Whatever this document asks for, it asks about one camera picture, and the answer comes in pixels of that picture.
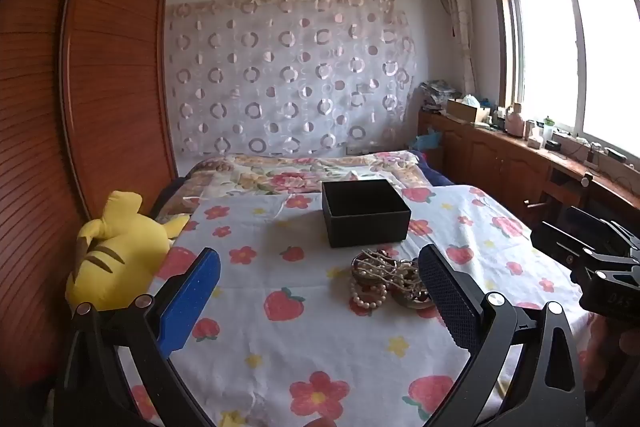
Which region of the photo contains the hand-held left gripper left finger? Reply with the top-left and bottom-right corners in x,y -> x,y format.
55,247 -> 221,427

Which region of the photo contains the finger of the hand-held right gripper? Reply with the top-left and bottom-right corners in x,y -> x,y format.
565,205 -> 639,249
531,221 -> 608,269

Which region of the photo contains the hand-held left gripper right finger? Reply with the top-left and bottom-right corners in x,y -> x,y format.
419,244 -> 587,427

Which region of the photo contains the green jade bangle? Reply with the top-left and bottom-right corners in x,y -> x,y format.
390,274 -> 435,311

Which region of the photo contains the white pearl necklace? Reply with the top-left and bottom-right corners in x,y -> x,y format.
357,249 -> 419,289

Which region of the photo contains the white pearl bracelet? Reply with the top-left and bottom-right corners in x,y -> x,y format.
349,279 -> 389,309

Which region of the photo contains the black jewelry box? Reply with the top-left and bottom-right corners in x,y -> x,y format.
321,179 -> 412,249

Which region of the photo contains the yellow plush toy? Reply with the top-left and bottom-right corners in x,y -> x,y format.
65,190 -> 191,313

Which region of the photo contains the wooden cabinet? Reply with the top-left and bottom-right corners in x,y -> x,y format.
416,111 -> 640,230

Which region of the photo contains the strawberry print bed sheet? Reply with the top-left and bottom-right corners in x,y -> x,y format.
125,183 -> 597,427

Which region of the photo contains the dark blue blanket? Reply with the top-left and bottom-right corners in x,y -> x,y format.
416,156 -> 457,188

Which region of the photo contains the pink kettle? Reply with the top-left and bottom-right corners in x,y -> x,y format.
504,103 -> 527,138

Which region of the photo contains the floral blanket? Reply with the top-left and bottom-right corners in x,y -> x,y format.
154,150 -> 437,224

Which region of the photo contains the tissue box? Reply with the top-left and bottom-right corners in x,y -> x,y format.
446,95 -> 492,124

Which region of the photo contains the blue plastic bag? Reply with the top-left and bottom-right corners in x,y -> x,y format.
414,131 -> 445,154

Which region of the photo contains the window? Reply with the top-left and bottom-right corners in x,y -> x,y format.
489,0 -> 640,160

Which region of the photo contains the pile of newspapers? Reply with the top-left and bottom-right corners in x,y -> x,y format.
419,79 -> 463,114

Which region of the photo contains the wooden wardrobe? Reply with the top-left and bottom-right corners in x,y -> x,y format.
0,0 -> 179,408

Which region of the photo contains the tied patterned window curtain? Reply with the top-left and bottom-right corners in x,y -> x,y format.
441,0 -> 477,95

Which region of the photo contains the sheer circle pattern curtain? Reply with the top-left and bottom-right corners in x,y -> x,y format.
166,0 -> 418,158

